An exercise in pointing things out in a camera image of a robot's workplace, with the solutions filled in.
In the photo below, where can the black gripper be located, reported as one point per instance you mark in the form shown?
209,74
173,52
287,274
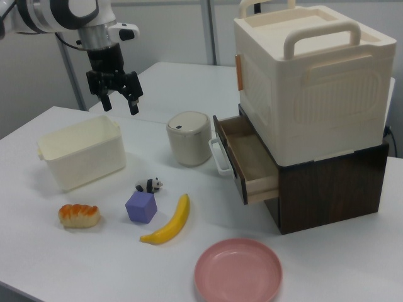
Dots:
105,64

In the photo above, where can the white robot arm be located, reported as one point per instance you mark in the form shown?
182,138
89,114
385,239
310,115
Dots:
47,12

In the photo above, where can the cream open plastic box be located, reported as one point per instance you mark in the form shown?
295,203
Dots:
83,151

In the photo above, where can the large cream storage box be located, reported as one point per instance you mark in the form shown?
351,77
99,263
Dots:
315,85

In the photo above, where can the beige mini trash can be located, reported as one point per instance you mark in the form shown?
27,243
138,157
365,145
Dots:
189,138

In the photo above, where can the toy panda figurine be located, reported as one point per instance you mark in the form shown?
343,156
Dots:
150,185

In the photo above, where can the purple cube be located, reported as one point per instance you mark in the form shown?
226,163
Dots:
140,208

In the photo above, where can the toy bread loaf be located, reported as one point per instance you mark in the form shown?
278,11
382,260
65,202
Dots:
79,215

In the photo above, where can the yellow toy banana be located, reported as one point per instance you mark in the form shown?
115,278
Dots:
171,225

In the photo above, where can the pink plastic plate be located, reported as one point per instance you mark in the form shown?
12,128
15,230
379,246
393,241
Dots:
238,272

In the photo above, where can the dark wooden drawer cabinet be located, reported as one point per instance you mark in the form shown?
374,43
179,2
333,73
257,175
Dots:
330,195

